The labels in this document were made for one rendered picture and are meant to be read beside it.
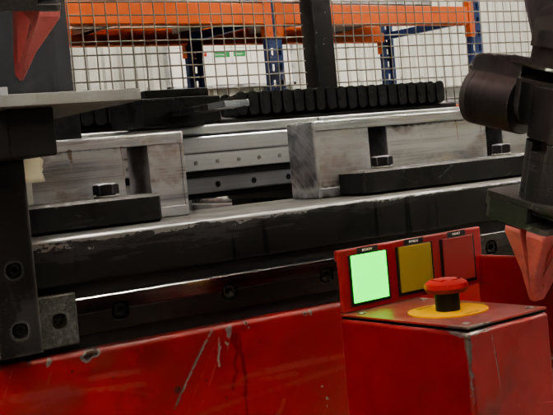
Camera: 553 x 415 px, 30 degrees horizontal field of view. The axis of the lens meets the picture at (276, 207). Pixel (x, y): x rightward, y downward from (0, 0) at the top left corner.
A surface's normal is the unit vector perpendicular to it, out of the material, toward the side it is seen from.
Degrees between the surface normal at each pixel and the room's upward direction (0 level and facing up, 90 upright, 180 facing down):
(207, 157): 90
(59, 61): 90
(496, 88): 61
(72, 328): 90
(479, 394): 90
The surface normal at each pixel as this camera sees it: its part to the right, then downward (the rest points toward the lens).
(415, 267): 0.61, -0.01
